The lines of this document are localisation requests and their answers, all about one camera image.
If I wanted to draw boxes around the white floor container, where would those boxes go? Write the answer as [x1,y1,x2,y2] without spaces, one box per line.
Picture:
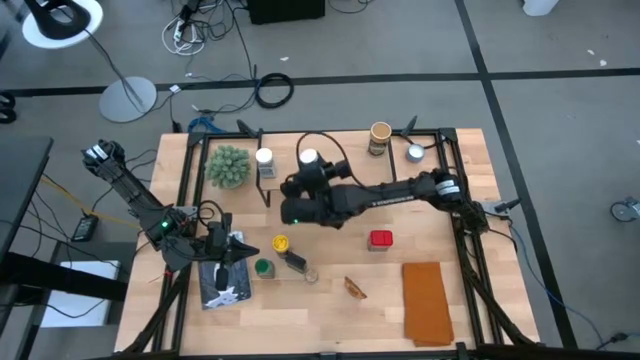
[522,0,560,17]

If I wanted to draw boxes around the tan-lid glass jar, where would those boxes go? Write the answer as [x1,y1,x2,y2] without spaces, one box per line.
[367,121,393,158]

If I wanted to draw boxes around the black aluminium table frame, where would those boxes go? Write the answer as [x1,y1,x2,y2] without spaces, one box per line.
[119,127,541,360]

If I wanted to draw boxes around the floor lamp with grey base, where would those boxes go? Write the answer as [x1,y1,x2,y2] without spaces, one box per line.
[21,0,158,124]

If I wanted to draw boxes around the black plug with cable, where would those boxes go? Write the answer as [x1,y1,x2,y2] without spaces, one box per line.
[597,331,640,351]

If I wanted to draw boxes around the black chair wheels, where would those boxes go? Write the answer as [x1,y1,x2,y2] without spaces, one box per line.
[0,91,18,125]

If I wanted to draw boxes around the red-lid square spice jar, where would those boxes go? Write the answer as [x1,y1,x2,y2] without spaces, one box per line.
[367,229,395,253]

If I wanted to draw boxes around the coiled black cable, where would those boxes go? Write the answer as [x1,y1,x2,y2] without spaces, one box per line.
[254,72,295,110]

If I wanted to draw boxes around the yellow cable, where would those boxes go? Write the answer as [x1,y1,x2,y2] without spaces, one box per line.
[39,174,141,231]

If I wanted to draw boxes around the grey caster wheel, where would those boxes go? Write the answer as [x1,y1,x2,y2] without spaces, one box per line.
[609,196,640,224]

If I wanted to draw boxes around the green-lid oregano jar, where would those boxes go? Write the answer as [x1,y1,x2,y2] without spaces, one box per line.
[253,257,276,280]

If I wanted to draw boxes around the black side desk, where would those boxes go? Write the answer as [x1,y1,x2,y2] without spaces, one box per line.
[0,135,129,360]

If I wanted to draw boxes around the thin blue floor cable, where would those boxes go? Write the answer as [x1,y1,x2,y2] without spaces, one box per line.
[509,224,606,346]

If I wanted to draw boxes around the green succulent in white pot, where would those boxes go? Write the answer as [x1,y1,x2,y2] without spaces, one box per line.
[203,144,252,190]

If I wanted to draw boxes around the orange folded cloth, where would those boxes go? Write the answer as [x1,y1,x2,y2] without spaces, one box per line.
[402,261,455,348]

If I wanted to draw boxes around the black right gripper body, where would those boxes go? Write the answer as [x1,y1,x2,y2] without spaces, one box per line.
[282,159,354,199]

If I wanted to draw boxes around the white power strip with cables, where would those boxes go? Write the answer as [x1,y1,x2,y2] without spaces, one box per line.
[161,14,207,57]

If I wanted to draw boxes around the black box on floor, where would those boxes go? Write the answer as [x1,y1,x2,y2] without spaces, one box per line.
[247,0,327,25]

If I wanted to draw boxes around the bundled blue cable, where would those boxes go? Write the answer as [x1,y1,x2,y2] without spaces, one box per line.
[187,115,226,135]

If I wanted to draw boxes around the dark green spice tin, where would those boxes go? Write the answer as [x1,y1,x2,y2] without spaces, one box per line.
[285,251,309,275]

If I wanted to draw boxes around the black power adapter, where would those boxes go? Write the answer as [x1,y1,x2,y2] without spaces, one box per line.
[70,214,100,243]

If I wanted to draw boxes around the wooden shelf with black legs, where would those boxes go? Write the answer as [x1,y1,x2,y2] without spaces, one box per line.
[254,130,397,209]

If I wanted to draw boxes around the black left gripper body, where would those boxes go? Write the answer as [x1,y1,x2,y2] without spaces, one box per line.
[197,212,236,292]

